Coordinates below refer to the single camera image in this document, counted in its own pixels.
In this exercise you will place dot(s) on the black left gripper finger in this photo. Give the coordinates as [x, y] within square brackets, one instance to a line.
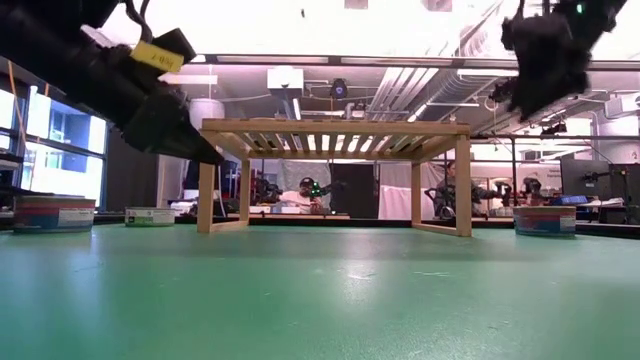
[170, 135]

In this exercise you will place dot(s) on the gold-lid red-blue label can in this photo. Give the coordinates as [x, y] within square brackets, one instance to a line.
[50, 215]
[544, 222]

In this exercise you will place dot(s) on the small background robot arm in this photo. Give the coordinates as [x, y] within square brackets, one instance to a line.
[330, 188]

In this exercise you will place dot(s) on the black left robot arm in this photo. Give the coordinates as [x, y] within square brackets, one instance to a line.
[30, 45]

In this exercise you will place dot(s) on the wooden slatted shelf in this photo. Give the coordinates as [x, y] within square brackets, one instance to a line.
[335, 126]

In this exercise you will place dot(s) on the yellow label tag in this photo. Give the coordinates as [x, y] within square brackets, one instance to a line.
[157, 56]

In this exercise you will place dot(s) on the dark grey partition panel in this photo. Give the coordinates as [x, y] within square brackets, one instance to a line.
[132, 185]

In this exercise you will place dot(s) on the black ceiling spotlight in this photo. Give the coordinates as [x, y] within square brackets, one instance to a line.
[554, 128]

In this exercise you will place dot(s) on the black background screen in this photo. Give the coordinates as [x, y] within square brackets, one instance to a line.
[227, 175]

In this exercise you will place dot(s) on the silver-lid green-white label can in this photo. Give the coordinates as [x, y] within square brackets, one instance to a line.
[150, 217]

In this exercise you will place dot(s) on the large window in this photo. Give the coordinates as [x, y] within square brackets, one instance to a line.
[65, 170]

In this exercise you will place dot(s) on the black monitor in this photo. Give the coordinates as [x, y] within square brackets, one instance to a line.
[575, 175]
[632, 192]

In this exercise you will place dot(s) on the white ceiling box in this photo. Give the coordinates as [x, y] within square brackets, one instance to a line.
[285, 78]

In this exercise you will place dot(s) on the person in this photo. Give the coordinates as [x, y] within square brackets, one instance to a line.
[295, 201]
[482, 194]

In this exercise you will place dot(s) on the blue tray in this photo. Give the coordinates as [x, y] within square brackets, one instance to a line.
[570, 200]

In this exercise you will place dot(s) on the long ceiling light bar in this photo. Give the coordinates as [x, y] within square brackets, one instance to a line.
[300, 59]

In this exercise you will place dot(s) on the black partition panel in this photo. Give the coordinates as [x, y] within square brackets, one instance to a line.
[352, 190]

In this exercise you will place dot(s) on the white draped cover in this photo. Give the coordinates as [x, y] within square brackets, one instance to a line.
[392, 200]

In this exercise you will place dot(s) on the green table mat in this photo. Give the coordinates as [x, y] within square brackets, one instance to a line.
[320, 300]

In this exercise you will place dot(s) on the black hanging camera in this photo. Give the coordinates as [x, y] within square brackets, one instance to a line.
[497, 93]

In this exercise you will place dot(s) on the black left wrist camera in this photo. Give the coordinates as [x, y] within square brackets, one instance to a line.
[184, 42]

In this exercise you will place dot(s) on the silver ventilation duct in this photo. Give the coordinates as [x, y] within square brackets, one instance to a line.
[440, 90]

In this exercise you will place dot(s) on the black round ceiling camera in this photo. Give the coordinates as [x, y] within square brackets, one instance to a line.
[339, 89]

